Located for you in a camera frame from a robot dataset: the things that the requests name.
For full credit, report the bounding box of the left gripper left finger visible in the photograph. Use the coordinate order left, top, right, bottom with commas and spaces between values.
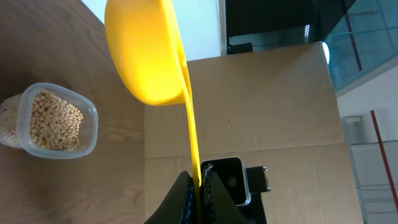
145, 171, 195, 224

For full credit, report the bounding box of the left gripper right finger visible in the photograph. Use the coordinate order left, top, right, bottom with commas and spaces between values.
201, 164, 248, 224

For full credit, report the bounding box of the yellow measuring scoop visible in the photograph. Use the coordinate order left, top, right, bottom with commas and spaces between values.
104, 0, 202, 223

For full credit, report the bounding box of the cardboard box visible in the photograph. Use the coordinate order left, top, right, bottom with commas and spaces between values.
143, 41, 364, 224

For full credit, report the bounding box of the clear plastic soybean container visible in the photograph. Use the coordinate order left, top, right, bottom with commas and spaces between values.
1, 82, 98, 159

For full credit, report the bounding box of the black monitor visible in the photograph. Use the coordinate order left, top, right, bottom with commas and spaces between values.
225, 0, 356, 55

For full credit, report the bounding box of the metal shelf with red post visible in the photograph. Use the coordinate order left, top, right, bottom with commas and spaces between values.
341, 110, 397, 224

